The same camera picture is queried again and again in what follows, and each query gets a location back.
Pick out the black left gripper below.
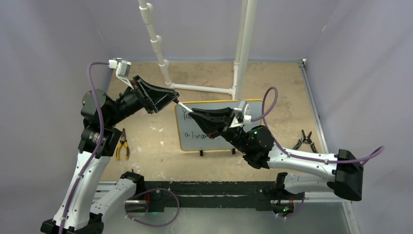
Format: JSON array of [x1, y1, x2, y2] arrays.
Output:
[[106, 75, 178, 126]]

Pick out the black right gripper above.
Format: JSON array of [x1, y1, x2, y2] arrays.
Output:
[[189, 107, 251, 154]]

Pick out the white whiteboard marker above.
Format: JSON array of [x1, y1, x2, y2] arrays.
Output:
[[177, 102, 193, 113]]

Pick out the yellow framed whiteboard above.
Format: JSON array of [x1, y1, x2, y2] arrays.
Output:
[[174, 99, 263, 151]]

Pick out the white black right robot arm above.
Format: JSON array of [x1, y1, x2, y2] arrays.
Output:
[[189, 107, 364, 201]]

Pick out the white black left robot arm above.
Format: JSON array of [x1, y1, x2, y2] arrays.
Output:
[[40, 76, 179, 234]]

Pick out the black pliers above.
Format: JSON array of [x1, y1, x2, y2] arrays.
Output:
[[292, 130, 319, 154]]

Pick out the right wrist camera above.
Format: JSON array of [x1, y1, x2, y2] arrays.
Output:
[[229, 100, 252, 128]]

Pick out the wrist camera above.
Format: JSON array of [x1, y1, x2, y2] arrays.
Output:
[[229, 100, 252, 128], [108, 58, 133, 89]]

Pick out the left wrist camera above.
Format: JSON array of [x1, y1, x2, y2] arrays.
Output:
[[108, 58, 133, 89]]

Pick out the yellow handled pliers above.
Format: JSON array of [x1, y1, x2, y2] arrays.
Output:
[[116, 128, 130, 161]]

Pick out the white PVC pipe frame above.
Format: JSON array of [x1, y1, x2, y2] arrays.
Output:
[[138, 0, 258, 101]]

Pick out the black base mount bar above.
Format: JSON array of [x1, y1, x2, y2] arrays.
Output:
[[121, 170, 305, 214]]

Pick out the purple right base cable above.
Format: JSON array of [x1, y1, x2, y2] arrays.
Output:
[[273, 193, 307, 220]]

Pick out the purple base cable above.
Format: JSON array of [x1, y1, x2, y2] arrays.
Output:
[[273, 193, 307, 220], [124, 188, 181, 228]]

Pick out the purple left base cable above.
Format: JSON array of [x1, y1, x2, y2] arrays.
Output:
[[124, 188, 181, 228]]

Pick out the aluminium table edge rail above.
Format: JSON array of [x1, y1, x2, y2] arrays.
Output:
[[297, 59, 360, 234]]

